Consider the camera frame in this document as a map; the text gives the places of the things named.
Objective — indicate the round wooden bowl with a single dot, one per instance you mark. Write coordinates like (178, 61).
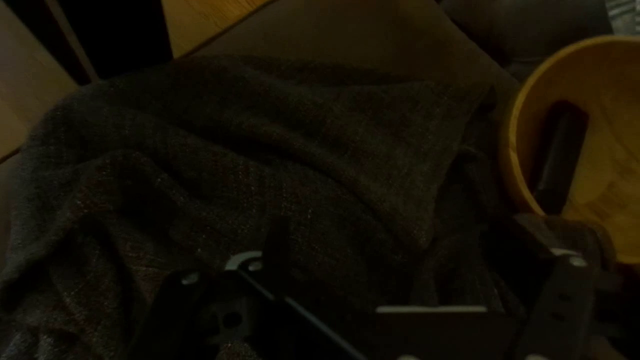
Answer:
(613, 133)

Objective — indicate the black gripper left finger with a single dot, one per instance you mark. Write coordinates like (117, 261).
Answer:
(201, 313)

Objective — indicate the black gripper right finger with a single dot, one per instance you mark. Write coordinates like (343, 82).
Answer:
(566, 306)

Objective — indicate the black bar-shaped object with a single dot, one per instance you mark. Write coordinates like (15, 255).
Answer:
(560, 161)

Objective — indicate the dark grey knitted blanket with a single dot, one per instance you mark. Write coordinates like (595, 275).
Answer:
(267, 166)

